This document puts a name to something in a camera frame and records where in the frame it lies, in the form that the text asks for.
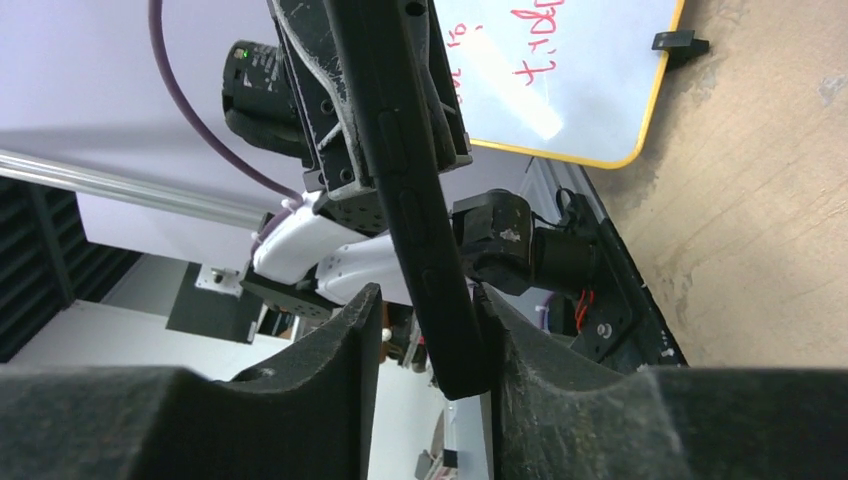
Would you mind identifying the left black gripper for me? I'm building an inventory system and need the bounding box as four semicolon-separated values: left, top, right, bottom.
222;0;472;201

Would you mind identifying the black mounting rail base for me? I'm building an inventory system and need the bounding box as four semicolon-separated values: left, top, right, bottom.
451;160;688;373

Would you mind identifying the yellow framed whiteboard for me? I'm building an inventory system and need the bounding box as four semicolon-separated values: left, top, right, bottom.
433;0;684;170

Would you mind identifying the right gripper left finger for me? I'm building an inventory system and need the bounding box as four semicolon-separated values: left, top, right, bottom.
1;283;383;479

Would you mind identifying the black whiteboard clip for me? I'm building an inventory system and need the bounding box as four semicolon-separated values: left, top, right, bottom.
652;30;710;71

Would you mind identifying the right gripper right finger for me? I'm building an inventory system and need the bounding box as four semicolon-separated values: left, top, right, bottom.
473;285;847;479

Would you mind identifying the black phone case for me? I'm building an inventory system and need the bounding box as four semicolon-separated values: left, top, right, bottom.
326;1;491;400

